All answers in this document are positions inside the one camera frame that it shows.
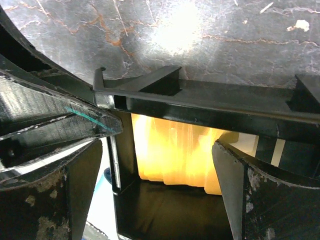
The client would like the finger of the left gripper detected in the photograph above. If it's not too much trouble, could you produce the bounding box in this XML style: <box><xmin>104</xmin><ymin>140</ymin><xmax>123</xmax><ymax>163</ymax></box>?
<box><xmin>0</xmin><ymin>57</ymin><xmax>123</xmax><ymax>173</ymax></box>
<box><xmin>0</xmin><ymin>8</ymin><xmax>94</xmax><ymax>103</ymax></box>

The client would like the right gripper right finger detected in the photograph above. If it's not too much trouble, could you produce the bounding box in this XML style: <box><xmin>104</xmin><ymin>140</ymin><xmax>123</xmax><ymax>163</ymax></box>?
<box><xmin>212</xmin><ymin>140</ymin><xmax>320</xmax><ymax>240</ymax></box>

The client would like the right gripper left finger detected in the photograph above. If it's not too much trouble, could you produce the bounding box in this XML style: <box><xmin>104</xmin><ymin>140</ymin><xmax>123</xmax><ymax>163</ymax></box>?
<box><xmin>0</xmin><ymin>139</ymin><xmax>103</xmax><ymax>240</ymax></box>

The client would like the black plastic tray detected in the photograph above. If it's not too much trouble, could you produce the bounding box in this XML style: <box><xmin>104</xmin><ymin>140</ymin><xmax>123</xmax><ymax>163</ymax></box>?
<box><xmin>93</xmin><ymin>66</ymin><xmax>320</xmax><ymax>240</ymax></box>

